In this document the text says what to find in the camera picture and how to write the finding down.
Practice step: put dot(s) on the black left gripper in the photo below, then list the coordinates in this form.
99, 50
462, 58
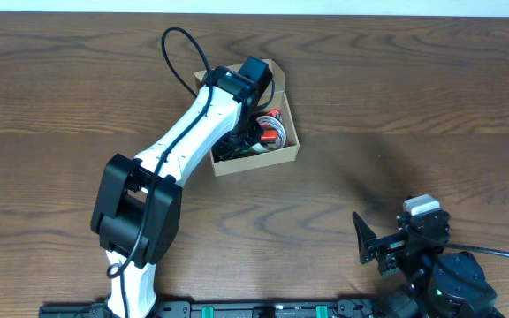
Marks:
229, 148

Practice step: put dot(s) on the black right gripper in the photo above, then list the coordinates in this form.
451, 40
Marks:
387, 243

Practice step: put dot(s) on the red stapler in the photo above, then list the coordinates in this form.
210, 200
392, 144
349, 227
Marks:
269, 136

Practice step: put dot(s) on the red utility knife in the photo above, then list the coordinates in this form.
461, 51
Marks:
274, 113

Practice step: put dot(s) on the white tape roll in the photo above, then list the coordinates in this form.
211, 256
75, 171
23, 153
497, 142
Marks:
266, 123

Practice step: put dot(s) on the cardboard box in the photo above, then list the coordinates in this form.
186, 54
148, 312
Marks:
285, 154

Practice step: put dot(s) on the green tape roll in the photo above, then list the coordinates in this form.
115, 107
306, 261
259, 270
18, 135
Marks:
247, 152

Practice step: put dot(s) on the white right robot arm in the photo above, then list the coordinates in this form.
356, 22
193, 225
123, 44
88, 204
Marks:
437, 284

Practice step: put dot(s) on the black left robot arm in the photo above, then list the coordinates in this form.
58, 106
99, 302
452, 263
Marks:
137, 209

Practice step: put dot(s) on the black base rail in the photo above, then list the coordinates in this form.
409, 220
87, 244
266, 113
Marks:
180, 308

